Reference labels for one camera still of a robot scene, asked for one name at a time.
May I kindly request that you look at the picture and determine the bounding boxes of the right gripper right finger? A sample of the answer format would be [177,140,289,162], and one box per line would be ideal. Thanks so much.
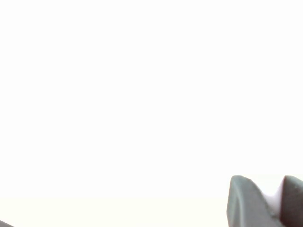
[279,175,303,227]

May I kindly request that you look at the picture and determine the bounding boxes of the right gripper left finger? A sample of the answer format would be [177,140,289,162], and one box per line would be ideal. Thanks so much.
[226,175,284,227]

